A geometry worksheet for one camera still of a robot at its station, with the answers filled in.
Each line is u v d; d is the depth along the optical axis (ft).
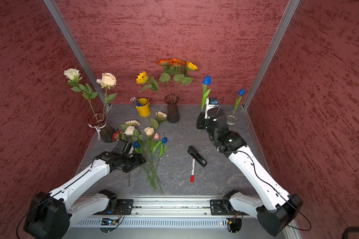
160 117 3.49
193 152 2.97
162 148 3.11
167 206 2.49
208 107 1.99
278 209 1.21
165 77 3.01
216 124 1.62
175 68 2.91
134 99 3.33
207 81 2.15
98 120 2.92
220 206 2.42
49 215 1.30
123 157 2.26
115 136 3.11
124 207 2.48
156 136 3.26
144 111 3.63
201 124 2.03
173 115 3.34
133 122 3.39
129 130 3.19
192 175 2.79
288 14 2.42
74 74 2.55
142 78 2.60
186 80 3.02
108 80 2.36
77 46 2.81
